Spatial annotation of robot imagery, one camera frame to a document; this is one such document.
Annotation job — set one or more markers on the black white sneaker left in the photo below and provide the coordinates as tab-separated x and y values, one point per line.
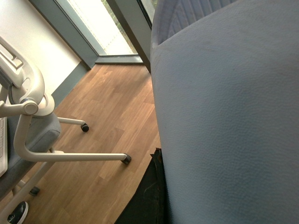
19	213

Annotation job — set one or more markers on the grey white office chair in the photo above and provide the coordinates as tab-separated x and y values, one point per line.
32	129

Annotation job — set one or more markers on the white keyboard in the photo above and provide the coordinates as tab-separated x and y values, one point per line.
3	146

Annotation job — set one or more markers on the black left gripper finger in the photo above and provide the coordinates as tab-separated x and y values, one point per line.
149	203

